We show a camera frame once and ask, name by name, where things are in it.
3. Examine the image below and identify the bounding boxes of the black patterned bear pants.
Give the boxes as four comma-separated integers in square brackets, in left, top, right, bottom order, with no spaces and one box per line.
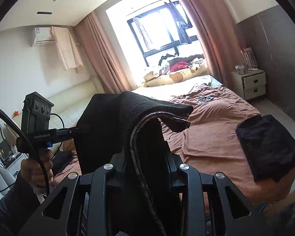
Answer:
[73,92,193,235]

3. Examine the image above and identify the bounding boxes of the person's left forearm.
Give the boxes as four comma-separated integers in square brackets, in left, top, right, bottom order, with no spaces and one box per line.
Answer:
[0,172,40,235]

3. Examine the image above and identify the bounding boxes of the person's left hand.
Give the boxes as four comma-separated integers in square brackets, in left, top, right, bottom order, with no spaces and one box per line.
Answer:
[21,149,53,187]

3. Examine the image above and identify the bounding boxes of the black clothes at bed left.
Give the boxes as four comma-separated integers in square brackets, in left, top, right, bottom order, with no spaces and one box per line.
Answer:
[52,151,74,175]

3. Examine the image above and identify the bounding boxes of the brown bed blanket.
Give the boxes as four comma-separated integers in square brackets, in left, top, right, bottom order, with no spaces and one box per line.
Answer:
[49,84,295,217]

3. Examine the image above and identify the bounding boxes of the cream padded headboard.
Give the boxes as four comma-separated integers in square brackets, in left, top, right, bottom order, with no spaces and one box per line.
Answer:
[45,75,107,138]

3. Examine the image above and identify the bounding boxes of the pile of clothes by window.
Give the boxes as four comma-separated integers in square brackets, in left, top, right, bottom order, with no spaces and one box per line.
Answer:
[158,54,205,75]

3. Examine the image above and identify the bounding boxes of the folded black garment on bed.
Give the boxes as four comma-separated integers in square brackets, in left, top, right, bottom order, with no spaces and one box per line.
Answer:
[235,114,295,183]

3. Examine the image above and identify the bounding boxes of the white air conditioner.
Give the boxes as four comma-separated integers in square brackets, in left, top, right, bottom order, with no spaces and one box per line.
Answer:
[32,27,55,47]

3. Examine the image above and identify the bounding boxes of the white nightstand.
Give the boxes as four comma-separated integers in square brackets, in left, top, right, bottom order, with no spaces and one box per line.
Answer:
[232,70,266,100]

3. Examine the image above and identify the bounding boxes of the pink curtain left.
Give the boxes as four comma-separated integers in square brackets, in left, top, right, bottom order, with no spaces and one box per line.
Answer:
[74,12,132,94]

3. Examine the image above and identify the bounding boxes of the pink curtain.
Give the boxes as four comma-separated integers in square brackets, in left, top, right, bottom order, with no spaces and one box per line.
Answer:
[74,12,132,94]
[179,0,242,90]

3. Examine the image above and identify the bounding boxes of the striped box on nightstand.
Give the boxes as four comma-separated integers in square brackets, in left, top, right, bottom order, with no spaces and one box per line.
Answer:
[239,46,258,70]

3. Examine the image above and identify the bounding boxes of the dark garment hanging at window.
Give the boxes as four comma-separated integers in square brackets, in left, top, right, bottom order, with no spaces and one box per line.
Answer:
[165,0,192,44]

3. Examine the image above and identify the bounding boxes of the pink curtain right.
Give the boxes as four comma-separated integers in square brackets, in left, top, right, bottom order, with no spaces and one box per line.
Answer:
[179,0,242,90]

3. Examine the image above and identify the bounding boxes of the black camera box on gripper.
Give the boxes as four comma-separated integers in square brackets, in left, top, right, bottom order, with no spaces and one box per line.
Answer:
[21,92,54,134]

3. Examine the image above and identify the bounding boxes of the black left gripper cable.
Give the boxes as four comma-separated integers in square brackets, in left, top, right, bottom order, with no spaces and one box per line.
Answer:
[0,102,66,197]

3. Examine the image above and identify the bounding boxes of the beige cloth hanging on wall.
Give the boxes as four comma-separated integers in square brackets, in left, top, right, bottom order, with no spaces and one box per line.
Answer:
[51,26,85,74]

